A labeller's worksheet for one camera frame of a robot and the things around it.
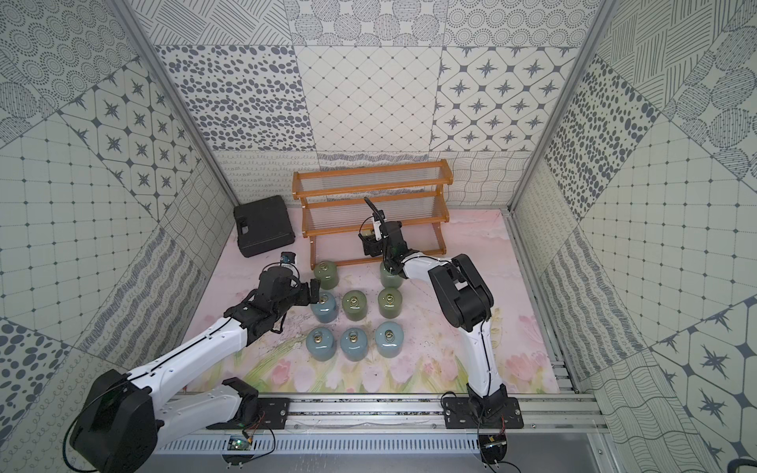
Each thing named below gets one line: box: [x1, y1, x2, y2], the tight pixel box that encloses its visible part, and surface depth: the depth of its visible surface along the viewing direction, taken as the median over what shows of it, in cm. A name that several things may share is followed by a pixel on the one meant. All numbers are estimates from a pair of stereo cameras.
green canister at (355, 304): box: [342, 289, 368, 322], surface depth 89 cm
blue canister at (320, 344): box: [305, 327, 336, 362], surface depth 81 cm
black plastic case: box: [233, 195, 296, 258], surface depth 113 cm
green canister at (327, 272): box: [313, 260, 340, 290], surface depth 95 cm
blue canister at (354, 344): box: [340, 327, 368, 362], surface depth 81 cm
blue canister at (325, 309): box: [310, 290, 338, 324], surface depth 88 cm
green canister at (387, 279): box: [379, 260, 404, 289], surface depth 99 cm
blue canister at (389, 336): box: [374, 321, 405, 359], surface depth 81 cm
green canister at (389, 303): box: [377, 287, 404, 320], surface depth 90 cm
